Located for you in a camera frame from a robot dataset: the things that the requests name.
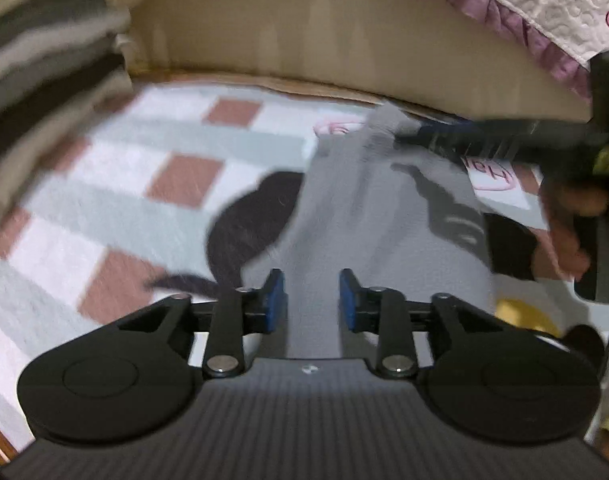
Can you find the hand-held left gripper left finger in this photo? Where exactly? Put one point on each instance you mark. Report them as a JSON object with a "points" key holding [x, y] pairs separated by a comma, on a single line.
{"points": [[275, 300]]}

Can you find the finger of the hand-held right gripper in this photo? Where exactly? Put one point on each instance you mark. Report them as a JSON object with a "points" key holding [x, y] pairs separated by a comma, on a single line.
{"points": [[474, 137]]}

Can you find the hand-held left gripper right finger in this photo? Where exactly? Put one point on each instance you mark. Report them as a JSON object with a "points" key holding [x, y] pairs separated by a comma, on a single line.
{"points": [[347, 302]]}

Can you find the grey ribbed shirt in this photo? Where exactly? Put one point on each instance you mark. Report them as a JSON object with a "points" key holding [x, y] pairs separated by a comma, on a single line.
{"points": [[384, 240]]}

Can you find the stack of folded clothes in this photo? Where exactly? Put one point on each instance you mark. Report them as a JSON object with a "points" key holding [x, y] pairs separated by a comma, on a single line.
{"points": [[44, 85]]}

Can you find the person's right hand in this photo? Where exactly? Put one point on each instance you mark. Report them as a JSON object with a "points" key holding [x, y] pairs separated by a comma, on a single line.
{"points": [[559, 245]]}

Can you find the checkered rug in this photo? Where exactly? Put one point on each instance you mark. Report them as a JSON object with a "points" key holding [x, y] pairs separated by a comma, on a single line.
{"points": [[109, 160]]}

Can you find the beige bed frame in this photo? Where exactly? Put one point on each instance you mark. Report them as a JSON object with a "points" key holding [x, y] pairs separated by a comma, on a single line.
{"points": [[334, 35]]}

